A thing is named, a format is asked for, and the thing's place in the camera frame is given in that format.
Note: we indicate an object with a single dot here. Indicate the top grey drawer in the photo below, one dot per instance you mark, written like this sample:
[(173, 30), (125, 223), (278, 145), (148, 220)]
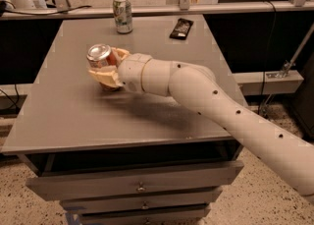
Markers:
[(135, 181)]

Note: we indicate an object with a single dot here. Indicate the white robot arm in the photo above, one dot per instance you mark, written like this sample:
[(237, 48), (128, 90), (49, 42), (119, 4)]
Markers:
[(194, 87)]

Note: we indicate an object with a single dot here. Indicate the black snack bar wrapper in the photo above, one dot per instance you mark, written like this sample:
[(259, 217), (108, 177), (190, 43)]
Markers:
[(181, 29)]

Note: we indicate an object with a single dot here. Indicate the red coke can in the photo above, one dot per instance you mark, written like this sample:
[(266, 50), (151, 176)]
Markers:
[(101, 55)]

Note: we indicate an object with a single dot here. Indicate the grey metal rail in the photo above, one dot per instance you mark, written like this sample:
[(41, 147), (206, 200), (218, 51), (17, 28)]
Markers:
[(149, 11)]

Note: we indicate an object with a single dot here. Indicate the bottom grey drawer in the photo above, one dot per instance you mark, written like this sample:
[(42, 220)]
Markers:
[(145, 217)]

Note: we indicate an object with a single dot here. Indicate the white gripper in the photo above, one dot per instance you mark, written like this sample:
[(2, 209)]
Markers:
[(130, 72)]

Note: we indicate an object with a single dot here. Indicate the grey drawer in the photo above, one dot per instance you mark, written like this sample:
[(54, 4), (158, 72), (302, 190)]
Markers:
[(135, 181), (145, 217), (142, 202)]

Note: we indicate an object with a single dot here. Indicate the middle grey drawer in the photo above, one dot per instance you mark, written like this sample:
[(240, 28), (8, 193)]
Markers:
[(142, 202)]

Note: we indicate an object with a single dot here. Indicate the grey drawer cabinet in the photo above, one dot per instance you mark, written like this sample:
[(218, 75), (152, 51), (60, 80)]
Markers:
[(69, 125)]

